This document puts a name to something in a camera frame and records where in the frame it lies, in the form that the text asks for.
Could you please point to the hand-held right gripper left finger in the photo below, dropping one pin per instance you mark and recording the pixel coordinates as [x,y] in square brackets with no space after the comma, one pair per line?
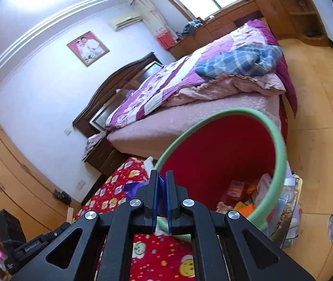
[155,200]

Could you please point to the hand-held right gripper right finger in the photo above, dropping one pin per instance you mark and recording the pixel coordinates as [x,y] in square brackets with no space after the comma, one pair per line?
[169,203]

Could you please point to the purple plastic bag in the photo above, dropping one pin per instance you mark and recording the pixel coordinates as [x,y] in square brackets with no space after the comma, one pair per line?
[132,190]

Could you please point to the red bucket with green rim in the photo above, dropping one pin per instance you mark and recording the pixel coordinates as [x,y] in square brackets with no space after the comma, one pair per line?
[222,152]

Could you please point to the pale pink crumpled wrapper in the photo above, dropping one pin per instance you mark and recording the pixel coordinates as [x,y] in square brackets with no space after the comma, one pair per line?
[223,207]
[264,187]

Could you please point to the red smiley printed cloth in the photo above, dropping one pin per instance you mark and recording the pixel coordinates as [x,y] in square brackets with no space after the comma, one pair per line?
[154,257]

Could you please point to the black bag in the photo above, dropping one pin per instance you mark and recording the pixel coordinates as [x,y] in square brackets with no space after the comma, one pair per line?
[61,197]

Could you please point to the dark wooden nightstand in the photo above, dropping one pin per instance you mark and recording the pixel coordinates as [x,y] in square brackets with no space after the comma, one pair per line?
[107,158]

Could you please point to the wooden wardrobe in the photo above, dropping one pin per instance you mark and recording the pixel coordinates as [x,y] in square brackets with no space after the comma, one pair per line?
[8,166]

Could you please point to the bed with pink sheet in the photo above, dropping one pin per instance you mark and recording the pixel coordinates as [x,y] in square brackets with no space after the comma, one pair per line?
[169,120]

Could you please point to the pink clothes pile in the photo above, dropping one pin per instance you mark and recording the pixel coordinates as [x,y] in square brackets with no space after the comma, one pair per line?
[93,143]

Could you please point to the dark wooden headboard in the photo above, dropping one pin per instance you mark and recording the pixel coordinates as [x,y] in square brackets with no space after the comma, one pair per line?
[110,93]

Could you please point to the stack of magazines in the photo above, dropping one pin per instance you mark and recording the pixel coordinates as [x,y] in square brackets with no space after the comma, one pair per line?
[289,210]

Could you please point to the purple patterned quilt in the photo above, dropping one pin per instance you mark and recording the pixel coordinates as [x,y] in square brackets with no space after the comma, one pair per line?
[184,73]

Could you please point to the blue plaid cloth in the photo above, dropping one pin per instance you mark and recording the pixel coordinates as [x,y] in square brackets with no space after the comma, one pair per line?
[239,60]

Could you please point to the dark clothes pile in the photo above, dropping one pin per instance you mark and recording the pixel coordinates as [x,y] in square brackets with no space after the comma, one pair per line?
[191,27]

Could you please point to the white and red curtain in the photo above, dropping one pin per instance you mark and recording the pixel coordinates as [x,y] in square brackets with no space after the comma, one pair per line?
[157,20]

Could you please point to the long wooden cabinet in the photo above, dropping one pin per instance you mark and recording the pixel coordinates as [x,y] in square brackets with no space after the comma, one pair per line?
[271,8]

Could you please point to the wall socket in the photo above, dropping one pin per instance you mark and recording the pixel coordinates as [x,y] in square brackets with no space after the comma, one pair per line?
[81,185]

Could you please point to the wall switch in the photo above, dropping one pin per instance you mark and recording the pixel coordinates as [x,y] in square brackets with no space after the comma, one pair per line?
[67,131]

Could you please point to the framed wall photo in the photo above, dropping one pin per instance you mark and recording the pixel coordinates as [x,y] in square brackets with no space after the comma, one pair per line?
[88,48]

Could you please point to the wall air conditioner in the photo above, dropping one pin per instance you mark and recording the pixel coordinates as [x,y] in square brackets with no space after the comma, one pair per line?
[126,20]

